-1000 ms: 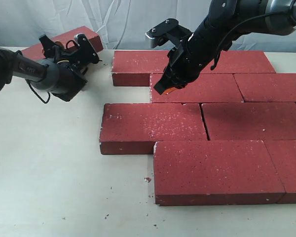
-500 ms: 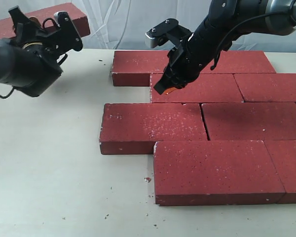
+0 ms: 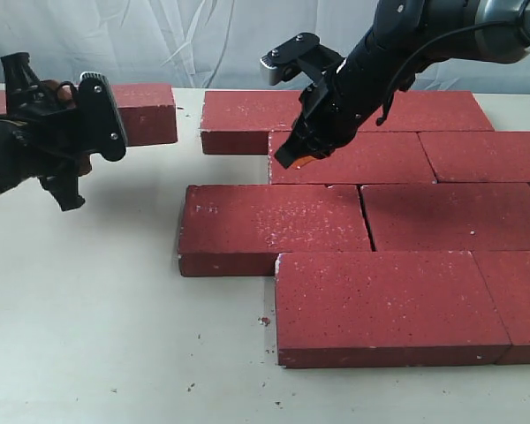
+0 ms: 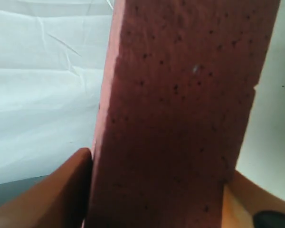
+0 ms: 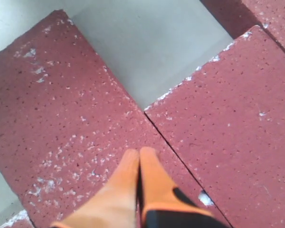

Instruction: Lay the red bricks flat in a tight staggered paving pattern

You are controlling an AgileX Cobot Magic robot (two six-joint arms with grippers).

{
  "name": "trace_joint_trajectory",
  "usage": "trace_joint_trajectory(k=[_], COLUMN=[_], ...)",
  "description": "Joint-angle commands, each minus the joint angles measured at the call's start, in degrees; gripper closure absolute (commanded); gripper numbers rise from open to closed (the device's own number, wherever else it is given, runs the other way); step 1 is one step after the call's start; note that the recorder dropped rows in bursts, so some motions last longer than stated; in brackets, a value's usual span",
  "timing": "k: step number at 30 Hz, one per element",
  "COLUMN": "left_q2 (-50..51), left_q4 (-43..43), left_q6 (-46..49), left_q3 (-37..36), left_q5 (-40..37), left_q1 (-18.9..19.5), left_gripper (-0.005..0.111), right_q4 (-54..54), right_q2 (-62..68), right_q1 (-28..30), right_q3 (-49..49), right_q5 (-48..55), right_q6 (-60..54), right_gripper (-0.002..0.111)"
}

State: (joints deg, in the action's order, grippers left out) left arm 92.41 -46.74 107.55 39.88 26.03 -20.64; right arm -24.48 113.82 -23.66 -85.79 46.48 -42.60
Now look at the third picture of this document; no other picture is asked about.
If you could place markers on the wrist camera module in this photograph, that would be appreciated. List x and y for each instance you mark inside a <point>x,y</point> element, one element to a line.
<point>104,128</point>
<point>280,64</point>

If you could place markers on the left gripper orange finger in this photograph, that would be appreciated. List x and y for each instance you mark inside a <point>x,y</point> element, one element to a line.
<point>20,82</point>

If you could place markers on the white fabric backdrop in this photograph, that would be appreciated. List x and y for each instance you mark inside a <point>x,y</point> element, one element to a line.
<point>188,44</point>

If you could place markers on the small red brick top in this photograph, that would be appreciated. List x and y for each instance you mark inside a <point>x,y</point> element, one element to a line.
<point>147,111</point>

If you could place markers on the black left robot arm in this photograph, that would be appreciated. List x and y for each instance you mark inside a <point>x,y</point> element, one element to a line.
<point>30,145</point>

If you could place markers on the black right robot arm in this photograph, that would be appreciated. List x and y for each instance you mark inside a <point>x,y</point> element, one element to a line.
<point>405,38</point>

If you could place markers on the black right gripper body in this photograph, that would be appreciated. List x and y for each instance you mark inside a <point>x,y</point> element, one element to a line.
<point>333,110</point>

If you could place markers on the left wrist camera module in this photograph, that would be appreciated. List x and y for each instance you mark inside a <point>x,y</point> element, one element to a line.
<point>104,128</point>

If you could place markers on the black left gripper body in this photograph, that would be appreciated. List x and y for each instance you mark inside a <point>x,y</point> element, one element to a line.
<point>45,137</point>

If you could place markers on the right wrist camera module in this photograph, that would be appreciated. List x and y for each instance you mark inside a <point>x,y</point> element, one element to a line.
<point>280,64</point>

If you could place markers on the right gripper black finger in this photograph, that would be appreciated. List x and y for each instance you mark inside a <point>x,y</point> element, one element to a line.
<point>291,151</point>

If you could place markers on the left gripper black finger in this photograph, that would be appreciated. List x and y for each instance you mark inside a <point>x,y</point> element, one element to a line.
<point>65,190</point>

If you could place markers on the red brick front large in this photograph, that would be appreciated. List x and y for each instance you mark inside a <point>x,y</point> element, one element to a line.
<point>386,309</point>

